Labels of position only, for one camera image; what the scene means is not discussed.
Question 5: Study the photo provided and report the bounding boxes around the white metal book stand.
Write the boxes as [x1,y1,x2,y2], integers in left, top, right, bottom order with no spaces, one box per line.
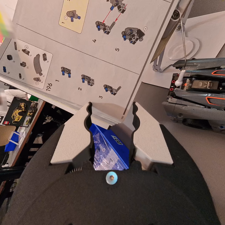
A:
[140,0,225,89]

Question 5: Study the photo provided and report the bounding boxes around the crumpled clear plastic bags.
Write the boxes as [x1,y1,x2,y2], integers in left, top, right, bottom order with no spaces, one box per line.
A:
[93,133,127,171]

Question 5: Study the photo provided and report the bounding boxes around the white plastic bag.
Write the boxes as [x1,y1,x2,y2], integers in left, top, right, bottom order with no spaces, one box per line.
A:
[4,89,31,106]

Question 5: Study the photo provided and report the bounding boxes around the grey lego car model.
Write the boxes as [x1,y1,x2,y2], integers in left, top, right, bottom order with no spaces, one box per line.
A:
[162,57,225,135]

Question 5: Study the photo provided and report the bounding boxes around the blue bin with clear bracket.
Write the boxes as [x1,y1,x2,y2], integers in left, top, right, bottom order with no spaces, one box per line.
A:
[4,131,24,152]

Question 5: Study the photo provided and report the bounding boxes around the blue plastic bin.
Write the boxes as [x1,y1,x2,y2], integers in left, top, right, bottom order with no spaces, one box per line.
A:
[89,123,130,171]

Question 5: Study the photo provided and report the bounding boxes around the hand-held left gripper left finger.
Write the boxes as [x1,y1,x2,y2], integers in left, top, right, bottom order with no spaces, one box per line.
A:
[50,102,96,170]

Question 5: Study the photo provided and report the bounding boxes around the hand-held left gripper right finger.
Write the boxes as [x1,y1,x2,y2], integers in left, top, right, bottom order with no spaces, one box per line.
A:
[132,102,174,170]

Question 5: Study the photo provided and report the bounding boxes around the yellow car picture booklet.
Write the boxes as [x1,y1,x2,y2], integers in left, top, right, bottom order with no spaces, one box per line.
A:
[0,97,38,128]

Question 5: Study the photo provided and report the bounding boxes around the open instruction booklet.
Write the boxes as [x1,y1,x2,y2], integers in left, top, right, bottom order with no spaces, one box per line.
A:
[0,0,180,131]

